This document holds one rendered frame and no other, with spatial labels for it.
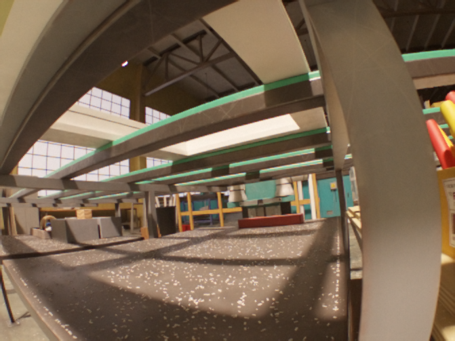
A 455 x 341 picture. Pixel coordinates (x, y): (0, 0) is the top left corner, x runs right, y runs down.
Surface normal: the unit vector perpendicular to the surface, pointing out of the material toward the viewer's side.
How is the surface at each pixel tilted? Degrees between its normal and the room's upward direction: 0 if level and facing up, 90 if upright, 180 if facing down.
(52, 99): 180
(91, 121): 90
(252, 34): 180
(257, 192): 90
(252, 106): 90
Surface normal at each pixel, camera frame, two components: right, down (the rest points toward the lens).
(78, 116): 0.87, -0.16
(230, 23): 0.11, 0.98
